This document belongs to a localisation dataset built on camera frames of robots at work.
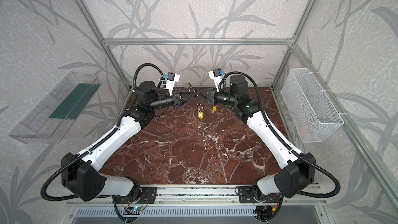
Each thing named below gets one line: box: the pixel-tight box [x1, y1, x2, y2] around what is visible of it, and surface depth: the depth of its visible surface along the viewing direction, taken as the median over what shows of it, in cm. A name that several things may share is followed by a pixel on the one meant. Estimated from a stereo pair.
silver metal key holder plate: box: [187, 81, 204, 112], surface depth 69 cm
